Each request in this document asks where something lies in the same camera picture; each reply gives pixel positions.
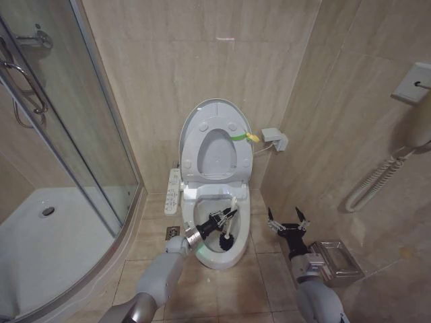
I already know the thin white toilet cable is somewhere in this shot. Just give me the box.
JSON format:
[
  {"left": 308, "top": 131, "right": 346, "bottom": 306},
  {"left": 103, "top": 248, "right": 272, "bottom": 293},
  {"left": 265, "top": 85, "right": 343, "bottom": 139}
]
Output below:
[{"left": 251, "top": 142, "right": 275, "bottom": 157}]

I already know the green strap with yellow tag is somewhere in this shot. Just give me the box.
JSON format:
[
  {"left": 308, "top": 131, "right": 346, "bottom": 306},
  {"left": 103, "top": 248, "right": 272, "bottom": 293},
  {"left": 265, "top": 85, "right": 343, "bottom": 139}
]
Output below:
[{"left": 228, "top": 131, "right": 261, "bottom": 143}]

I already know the silver metal box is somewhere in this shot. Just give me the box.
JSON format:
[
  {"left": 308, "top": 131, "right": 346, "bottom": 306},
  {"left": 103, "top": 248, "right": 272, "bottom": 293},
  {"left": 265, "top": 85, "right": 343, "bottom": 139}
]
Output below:
[{"left": 307, "top": 239, "right": 366, "bottom": 288}]

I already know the chrome shower valve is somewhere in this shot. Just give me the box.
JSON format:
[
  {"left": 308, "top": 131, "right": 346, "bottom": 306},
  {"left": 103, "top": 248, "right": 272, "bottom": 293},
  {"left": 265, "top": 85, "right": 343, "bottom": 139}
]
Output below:
[{"left": 14, "top": 23, "right": 54, "bottom": 48}]

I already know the white toilet lid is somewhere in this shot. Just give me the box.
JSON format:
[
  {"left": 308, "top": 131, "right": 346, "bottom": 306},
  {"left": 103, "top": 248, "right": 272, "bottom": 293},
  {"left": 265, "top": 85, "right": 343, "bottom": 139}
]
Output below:
[{"left": 179, "top": 98, "right": 255, "bottom": 159}]

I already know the white wall hair dryer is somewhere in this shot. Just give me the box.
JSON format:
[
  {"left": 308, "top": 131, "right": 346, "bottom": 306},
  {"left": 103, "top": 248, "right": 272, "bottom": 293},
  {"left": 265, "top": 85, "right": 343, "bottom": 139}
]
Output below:
[{"left": 405, "top": 85, "right": 431, "bottom": 149}]

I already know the white shower tray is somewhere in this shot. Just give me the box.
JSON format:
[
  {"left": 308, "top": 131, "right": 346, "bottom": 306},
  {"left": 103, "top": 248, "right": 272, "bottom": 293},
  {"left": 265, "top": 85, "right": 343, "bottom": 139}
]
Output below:
[{"left": 0, "top": 186, "right": 142, "bottom": 320}]

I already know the chrome shower hose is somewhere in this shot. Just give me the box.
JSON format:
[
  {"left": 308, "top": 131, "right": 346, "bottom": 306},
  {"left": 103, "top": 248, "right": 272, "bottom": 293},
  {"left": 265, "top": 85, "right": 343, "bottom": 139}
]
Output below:
[{"left": 12, "top": 96, "right": 46, "bottom": 129}]

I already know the toilet brush with black head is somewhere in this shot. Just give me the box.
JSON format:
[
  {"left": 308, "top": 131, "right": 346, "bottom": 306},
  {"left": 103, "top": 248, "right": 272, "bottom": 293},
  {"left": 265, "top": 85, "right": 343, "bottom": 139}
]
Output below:
[{"left": 218, "top": 197, "right": 240, "bottom": 254}]

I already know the curved glass shower enclosure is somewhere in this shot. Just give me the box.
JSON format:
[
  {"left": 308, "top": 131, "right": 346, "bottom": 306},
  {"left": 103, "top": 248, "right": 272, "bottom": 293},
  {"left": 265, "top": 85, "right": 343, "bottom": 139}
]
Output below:
[{"left": 0, "top": 0, "right": 146, "bottom": 323}]

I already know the white toilet bowl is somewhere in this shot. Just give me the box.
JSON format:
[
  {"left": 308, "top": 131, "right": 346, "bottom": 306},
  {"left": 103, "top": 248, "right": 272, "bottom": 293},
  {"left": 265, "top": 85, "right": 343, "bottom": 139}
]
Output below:
[{"left": 179, "top": 183, "right": 251, "bottom": 271}]

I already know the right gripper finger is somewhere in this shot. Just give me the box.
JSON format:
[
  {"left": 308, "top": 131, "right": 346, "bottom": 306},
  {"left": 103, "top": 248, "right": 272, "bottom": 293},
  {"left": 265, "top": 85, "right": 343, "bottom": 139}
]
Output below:
[
  {"left": 294, "top": 206, "right": 311, "bottom": 231},
  {"left": 267, "top": 207, "right": 284, "bottom": 234}
]

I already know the grey wall mount plate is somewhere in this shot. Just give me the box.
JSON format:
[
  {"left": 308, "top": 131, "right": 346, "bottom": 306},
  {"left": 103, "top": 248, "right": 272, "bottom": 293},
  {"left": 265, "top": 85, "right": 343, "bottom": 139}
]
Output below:
[{"left": 390, "top": 61, "right": 431, "bottom": 106}]

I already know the grey wall socket box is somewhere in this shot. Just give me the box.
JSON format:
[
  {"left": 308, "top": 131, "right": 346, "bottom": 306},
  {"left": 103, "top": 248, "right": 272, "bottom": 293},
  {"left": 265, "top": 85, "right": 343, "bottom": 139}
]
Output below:
[{"left": 261, "top": 127, "right": 289, "bottom": 153}]

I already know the chrome shower door handle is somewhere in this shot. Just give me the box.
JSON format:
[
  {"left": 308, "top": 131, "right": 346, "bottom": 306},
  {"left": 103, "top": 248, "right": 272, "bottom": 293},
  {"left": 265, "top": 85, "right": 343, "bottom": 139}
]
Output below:
[{"left": 0, "top": 61, "right": 48, "bottom": 116}]

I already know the white bidet control panel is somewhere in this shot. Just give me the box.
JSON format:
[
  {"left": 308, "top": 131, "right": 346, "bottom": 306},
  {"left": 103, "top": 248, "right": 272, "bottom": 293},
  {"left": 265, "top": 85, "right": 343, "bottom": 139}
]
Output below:
[{"left": 163, "top": 168, "right": 181, "bottom": 215}]

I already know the white toilet seat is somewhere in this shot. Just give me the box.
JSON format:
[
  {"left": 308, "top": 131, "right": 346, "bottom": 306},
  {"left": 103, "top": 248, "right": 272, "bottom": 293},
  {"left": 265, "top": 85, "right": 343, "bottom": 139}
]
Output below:
[{"left": 181, "top": 125, "right": 254, "bottom": 184}]

